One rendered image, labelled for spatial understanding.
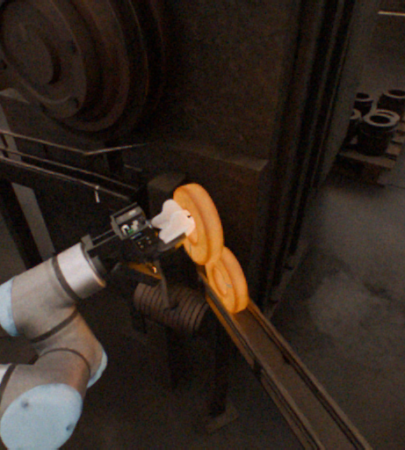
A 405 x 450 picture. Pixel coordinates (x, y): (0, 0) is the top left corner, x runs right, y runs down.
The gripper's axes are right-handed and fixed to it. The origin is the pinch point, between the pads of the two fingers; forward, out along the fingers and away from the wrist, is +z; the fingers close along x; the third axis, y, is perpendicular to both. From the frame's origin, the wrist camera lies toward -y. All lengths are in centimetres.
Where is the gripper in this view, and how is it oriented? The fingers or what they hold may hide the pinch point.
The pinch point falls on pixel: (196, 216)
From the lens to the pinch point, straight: 71.2
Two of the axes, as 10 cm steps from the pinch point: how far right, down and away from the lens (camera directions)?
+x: -4.3, -5.9, 6.8
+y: -2.5, -6.5, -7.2
